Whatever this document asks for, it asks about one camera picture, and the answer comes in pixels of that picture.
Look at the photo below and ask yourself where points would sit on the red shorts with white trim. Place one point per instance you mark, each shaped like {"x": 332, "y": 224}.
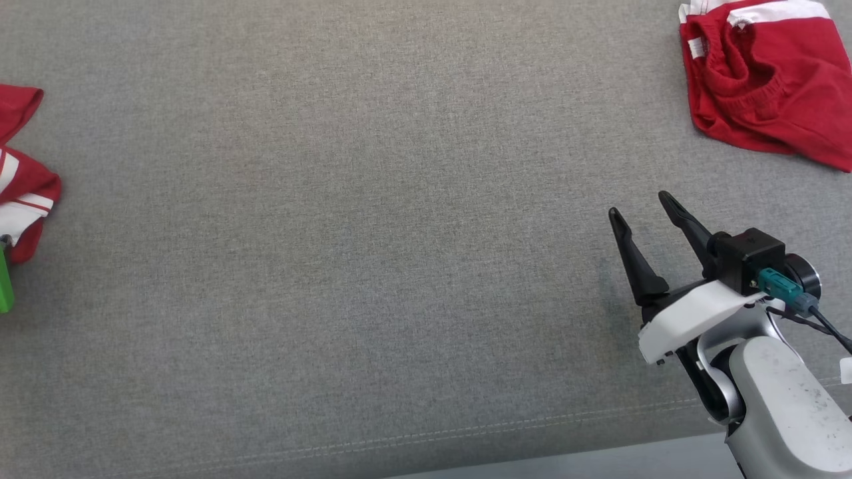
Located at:
{"x": 785, "y": 86}

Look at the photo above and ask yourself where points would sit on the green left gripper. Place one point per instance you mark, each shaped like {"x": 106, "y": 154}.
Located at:
{"x": 4, "y": 286}

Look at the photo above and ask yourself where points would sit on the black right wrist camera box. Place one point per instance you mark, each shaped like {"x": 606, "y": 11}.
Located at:
{"x": 749, "y": 256}

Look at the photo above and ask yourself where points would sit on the white tape tag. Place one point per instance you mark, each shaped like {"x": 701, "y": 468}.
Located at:
{"x": 847, "y": 370}

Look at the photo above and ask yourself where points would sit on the red jersey with number print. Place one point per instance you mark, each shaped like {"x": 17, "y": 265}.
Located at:
{"x": 26, "y": 179}

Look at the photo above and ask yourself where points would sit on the grey fabric sofa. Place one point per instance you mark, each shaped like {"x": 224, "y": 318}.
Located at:
{"x": 366, "y": 233}

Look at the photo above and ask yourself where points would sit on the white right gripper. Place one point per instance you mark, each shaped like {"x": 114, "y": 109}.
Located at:
{"x": 692, "y": 313}

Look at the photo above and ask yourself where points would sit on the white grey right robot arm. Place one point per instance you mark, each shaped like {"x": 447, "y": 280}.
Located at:
{"x": 779, "y": 399}

